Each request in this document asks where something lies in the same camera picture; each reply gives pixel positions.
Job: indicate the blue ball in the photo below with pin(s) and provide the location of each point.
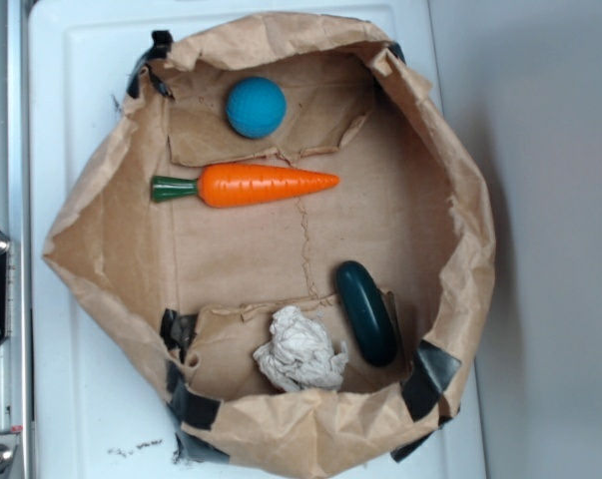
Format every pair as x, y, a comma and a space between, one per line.
256, 107

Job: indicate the brown paper bag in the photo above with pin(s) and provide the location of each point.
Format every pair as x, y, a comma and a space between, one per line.
189, 302

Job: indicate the dark green toy cucumber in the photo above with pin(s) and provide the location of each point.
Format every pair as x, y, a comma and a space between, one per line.
366, 313

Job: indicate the orange toy carrot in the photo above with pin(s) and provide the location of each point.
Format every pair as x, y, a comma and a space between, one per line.
237, 185

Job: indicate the crumpled white tissue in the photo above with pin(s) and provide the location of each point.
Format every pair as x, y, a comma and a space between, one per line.
301, 355

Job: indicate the white plastic tray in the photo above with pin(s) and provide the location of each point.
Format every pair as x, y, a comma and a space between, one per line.
96, 415

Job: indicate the aluminium frame rail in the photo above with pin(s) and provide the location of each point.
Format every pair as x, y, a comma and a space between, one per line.
17, 442

